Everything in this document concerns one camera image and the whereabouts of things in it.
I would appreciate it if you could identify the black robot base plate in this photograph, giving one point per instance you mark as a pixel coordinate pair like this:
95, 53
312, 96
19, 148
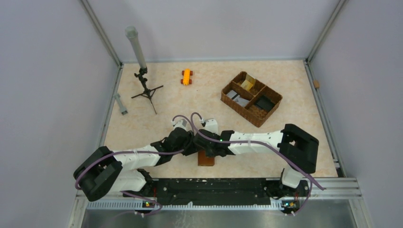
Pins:
219, 191

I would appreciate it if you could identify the small wooden block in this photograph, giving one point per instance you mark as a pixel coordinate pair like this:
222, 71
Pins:
316, 84

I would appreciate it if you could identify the aluminium frame rail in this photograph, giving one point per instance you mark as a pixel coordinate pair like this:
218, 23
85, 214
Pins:
342, 187

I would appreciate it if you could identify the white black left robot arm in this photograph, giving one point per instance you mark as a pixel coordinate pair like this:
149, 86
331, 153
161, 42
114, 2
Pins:
106, 171

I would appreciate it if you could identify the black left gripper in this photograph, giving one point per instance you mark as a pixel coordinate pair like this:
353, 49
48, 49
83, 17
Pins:
192, 149

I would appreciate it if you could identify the black tripod with grey tube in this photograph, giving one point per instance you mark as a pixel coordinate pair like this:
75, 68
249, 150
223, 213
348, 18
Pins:
132, 35

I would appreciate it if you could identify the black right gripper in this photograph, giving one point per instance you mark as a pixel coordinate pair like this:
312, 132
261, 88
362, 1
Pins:
209, 154

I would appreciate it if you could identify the black card in basket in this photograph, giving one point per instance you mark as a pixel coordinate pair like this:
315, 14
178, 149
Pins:
264, 103

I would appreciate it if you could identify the orange toy car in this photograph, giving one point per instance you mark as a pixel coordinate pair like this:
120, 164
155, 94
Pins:
186, 77

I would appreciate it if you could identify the brown leather card holder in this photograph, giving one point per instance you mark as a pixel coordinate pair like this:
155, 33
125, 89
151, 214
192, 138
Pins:
205, 161

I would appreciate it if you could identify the grey metal bracket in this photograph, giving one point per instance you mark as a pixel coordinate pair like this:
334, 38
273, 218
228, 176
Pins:
122, 108

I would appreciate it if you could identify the woven wicker divided basket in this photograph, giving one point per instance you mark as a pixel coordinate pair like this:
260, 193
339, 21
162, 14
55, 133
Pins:
250, 112

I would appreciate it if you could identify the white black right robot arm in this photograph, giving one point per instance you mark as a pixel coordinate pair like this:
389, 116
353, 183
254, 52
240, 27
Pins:
296, 147

